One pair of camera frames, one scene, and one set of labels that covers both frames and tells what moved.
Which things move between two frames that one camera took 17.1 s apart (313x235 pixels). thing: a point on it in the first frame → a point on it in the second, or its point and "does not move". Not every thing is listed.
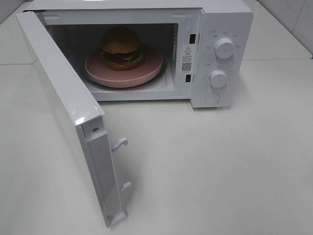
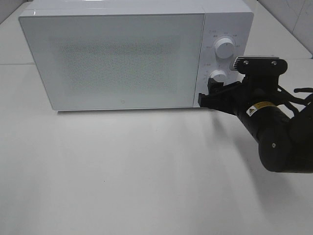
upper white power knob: [224, 48] does not move
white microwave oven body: [197, 51] does not move
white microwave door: [83, 114] → [112, 61]
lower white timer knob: [218, 78] does not move
